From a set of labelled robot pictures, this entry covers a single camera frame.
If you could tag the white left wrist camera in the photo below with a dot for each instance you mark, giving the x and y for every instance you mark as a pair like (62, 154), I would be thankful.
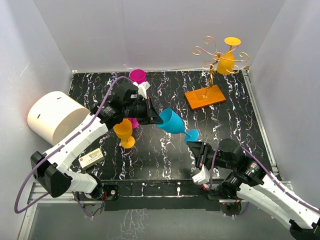
(142, 88)

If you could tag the pink wine glass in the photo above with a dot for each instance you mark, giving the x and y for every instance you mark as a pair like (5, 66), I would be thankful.
(134, 122)
(138, 76)

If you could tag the small cardboard box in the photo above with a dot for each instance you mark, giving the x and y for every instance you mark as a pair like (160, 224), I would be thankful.
(91, 158)

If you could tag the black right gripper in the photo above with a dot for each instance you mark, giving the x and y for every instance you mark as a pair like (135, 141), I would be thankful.
(197, 148)

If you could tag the yellow wine glass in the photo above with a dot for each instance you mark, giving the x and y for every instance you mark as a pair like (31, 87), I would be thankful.
(124, 131)
(226, 64)

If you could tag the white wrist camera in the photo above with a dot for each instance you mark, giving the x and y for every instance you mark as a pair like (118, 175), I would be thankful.
(142, 88)
(203, 178)

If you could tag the blue wine glass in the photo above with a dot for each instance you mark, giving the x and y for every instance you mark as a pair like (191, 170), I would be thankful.
(173, 124)

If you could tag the white round container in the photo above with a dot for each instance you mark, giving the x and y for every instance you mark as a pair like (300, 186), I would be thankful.
(55, 115)

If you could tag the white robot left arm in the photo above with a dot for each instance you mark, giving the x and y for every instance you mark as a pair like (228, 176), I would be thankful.
(51, 168)

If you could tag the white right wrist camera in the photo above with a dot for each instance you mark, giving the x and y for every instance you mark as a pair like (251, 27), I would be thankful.
(203, 178)

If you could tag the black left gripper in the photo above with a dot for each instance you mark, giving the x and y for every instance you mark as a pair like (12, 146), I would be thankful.
(154, 117)

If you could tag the gold wire glass rack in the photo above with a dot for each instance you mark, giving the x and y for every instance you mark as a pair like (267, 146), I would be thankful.
(211, 94)

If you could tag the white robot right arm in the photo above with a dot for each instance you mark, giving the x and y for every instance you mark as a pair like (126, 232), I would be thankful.
(251, 181)

